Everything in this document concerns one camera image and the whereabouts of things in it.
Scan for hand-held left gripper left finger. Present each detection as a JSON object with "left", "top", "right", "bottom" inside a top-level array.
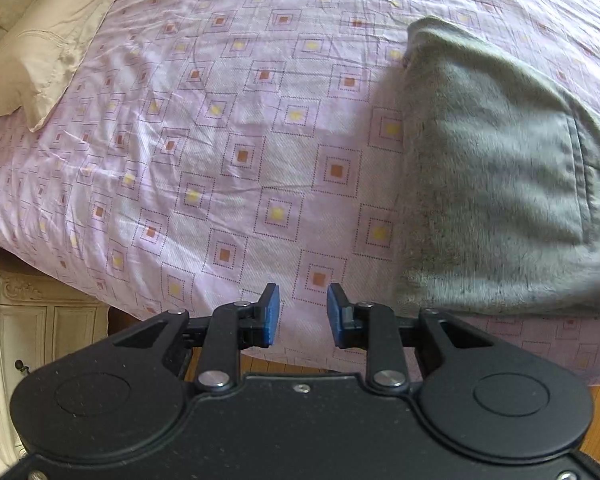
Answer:
[{"left": 112, "top": 283, "right": 281, "bottom": 391}]

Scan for purple square-patterned bed sheet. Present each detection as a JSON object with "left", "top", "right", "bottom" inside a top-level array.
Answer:
[{"left": 0, "top": 0, "right": 600, "bottom": 386}]

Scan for grey fleece pants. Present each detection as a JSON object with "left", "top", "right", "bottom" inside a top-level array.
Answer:
[{"left": 395, "top": 16, "right": 600, "bottom": 317}]

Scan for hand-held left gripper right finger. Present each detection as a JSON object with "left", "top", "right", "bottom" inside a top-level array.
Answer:
[{"left": 326, "top": 282, "right": 496, "bottom": 391}]

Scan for cream pillow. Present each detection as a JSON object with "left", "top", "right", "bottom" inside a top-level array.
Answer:
[{"left": 0, "top": 0, "right": 148, "bottom": 133}]

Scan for white carved nightstand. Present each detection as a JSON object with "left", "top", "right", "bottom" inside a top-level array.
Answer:
[{"left": 0, "top": 245, "right": 112, "bottom": 467}]

